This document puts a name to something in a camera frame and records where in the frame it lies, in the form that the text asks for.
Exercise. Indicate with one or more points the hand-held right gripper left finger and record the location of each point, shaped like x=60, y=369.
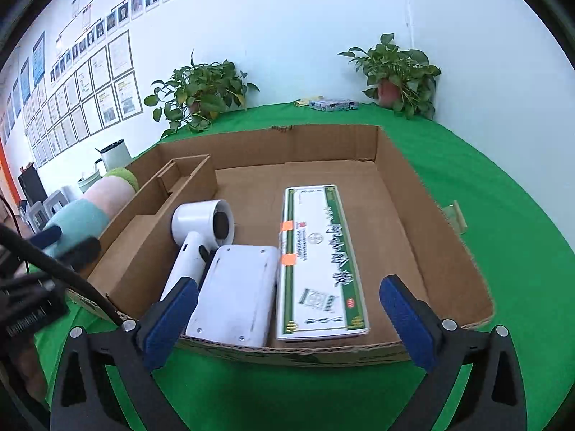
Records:
x=173, y=318

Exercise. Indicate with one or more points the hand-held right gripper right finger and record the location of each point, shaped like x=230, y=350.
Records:
x=406, y=318

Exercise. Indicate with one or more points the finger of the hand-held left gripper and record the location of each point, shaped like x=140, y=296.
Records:
x=83, y=249
x=47, y=236

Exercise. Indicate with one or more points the pastel plush toy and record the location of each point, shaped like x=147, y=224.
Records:
x=85, y=215

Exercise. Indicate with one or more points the white plastic device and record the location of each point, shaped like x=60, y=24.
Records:
x=238, y=292

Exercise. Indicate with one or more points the large cardboard box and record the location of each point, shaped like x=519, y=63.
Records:
x=426, y=233

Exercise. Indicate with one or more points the green and white medicine box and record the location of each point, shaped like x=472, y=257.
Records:
x=314, y=278

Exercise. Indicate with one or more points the white hair dryer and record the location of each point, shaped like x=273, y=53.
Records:
x=197, y=220

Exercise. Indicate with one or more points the person's left forearm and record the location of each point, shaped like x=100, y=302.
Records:
x=27, y=368

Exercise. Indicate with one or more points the grey plastic stool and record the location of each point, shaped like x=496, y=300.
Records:
x=56, y=198
x=36, y=216

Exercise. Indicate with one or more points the black rectangular object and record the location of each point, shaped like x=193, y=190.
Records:
x=31, y=184

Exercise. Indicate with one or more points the white kettle with black lid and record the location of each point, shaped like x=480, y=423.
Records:
x=114, y=157

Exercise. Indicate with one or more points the bushy potted plant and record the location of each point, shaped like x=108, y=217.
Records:
x=202, y=90

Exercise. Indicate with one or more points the small printed packet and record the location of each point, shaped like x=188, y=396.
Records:
x=332, y=105

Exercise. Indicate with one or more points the yellow packet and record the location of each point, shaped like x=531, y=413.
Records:
x=305, y=102

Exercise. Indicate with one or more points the potted plant in red pot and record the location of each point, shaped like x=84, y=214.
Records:
x=395, y=67

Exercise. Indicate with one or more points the group of framed wall certificates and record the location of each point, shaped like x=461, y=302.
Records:
x=103, y=98

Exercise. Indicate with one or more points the blue wall poster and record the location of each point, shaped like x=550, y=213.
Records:
x=24, y=78
x=39, y=56

